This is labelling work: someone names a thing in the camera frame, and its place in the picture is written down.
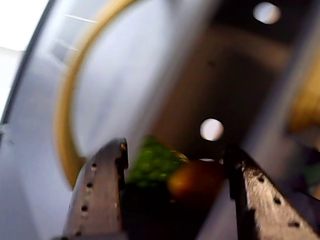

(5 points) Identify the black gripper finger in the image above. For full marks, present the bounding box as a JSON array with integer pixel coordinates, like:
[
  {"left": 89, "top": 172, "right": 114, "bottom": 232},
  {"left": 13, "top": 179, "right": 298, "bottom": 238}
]
[
  {"left": 223, "top": 143, "right": 320, "bottom": 240},
  {"left": 52, "top": 136, "right": 130, "bottom": 240}
]

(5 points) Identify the orange toy food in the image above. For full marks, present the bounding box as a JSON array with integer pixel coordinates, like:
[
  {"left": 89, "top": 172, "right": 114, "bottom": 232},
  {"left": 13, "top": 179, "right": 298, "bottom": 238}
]
[{"left": 166, "top": 159, "right": 226, "bottom": 201}]

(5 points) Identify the green toy vegetable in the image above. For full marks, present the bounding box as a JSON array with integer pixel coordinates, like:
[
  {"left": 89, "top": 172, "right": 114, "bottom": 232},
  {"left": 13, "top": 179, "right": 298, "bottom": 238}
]
[{"left": 126, "top": 134, "right": 190, "bottom": 188}]

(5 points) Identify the gold toy telephone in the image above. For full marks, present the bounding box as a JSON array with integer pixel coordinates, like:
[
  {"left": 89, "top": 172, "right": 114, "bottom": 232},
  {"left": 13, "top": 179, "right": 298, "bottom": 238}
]
[{"left": 287, "top": 49, "right": 320, "bottom": 141}]

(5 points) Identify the long gold fridge door handle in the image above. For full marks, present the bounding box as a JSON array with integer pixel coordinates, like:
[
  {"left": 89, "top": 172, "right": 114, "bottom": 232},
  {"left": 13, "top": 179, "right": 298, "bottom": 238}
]
[{"left": 53, "top": 0, "right": 141, "bottom": 188}]

